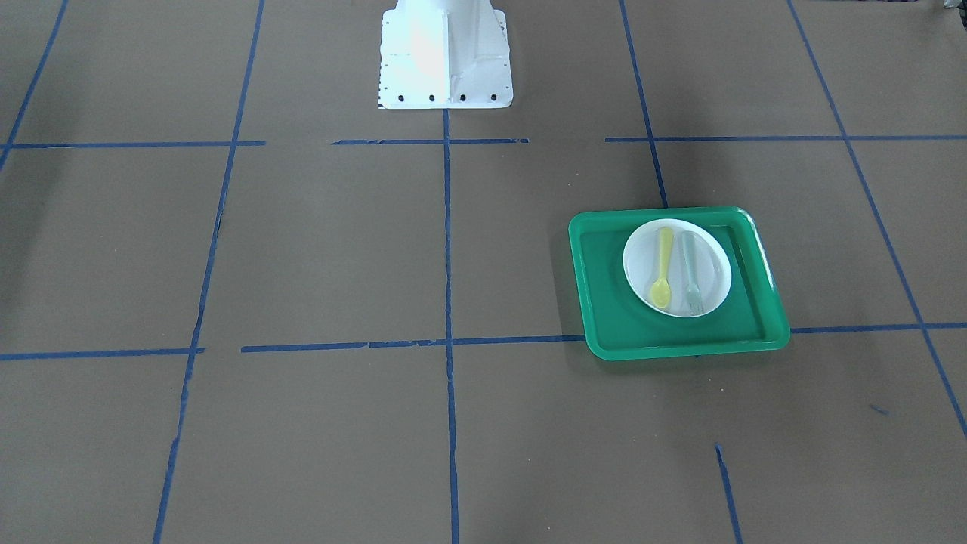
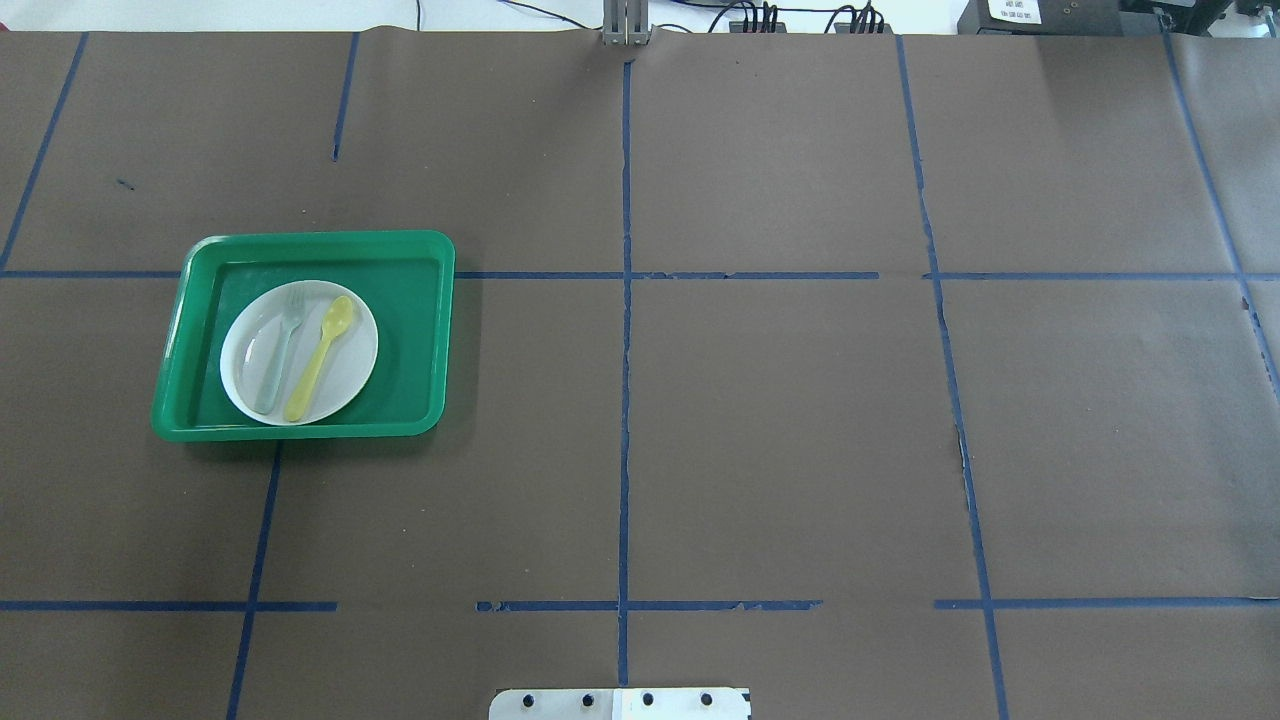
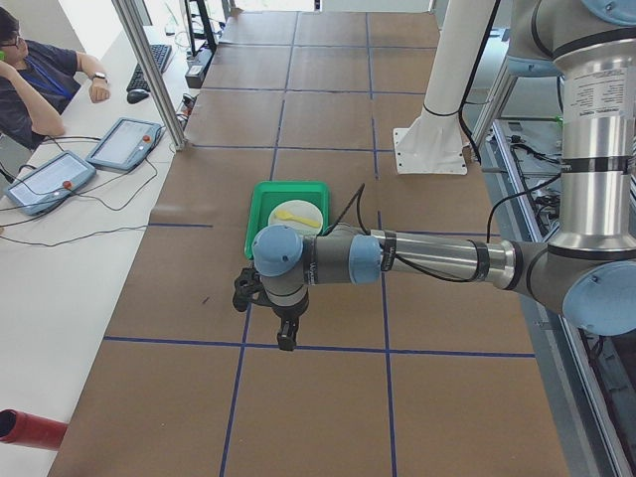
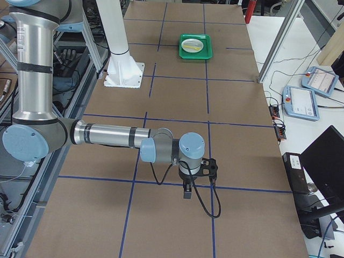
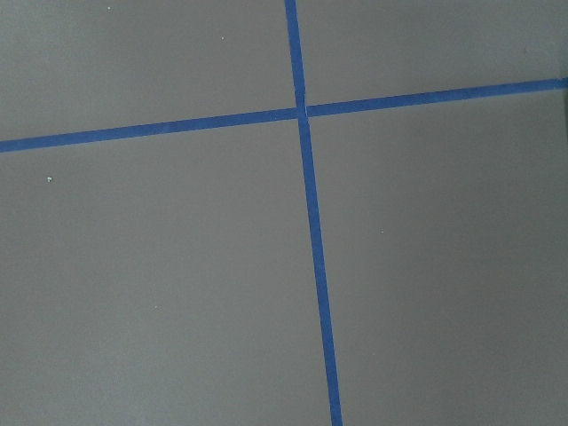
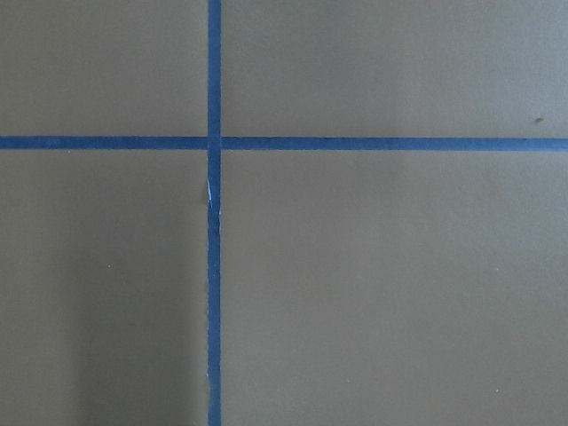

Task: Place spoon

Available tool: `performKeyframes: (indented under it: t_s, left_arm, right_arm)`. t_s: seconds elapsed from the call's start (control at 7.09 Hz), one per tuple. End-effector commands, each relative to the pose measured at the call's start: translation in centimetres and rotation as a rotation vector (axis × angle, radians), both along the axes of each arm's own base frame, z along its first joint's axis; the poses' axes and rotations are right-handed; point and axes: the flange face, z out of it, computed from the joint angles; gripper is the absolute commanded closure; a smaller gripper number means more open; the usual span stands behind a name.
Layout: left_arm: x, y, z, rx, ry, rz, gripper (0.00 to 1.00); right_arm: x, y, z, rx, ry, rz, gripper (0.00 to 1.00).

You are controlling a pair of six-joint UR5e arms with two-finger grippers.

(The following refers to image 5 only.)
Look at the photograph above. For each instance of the blue tape strip lengthwise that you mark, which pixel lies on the blue tape strip lengthwise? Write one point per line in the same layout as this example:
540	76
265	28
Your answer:
313	212

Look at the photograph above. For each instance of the blue tape strip crosswise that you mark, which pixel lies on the blue tape strip crosswise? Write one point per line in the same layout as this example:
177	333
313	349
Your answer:
280	115

